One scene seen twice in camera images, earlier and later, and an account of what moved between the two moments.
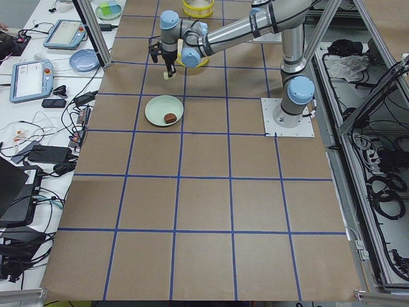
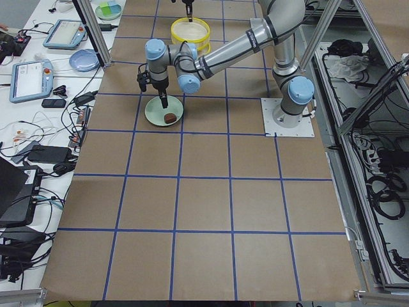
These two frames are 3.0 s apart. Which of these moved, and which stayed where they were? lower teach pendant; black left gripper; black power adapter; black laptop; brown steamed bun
Moved: black left gripper
Stayed: black laptop; black power adapter; brown steamed bun; lower teach pendant
